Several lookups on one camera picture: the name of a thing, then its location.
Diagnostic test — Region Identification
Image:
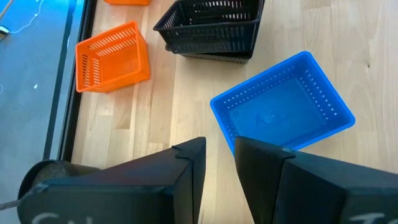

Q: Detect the orange plastic basket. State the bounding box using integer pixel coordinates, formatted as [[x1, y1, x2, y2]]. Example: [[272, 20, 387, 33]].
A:
[[104, 0, 152, 6], [75, 21, 151, 94]]

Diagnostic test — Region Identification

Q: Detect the blue plastic basket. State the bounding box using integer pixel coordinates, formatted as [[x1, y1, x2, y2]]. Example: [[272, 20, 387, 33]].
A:
[[210, 50, 356, 156]]

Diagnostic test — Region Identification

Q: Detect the white floor cable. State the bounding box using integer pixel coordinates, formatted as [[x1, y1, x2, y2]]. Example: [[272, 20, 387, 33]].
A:
[[0, 0, 45, 34]]

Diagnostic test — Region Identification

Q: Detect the black plastic basket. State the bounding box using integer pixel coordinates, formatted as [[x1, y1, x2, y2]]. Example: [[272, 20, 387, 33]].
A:
[[153, 0, 266, 60], [164, 45, 254, 65]]

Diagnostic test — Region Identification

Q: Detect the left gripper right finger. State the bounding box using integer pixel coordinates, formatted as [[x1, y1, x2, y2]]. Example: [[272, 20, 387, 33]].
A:
[[234, 136, 398, 224]]

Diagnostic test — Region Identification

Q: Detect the black aluminium table frame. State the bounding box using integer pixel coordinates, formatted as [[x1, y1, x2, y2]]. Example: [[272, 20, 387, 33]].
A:
[[43, 0, 98, 162]]

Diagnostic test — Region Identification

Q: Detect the black plant pot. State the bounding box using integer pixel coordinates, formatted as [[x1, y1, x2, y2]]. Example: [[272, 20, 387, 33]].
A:
[[17, 159, 102, 200]]

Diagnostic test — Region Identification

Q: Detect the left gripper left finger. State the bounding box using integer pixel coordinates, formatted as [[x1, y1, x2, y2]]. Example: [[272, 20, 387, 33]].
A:
[[17, 136, 207, 224]]

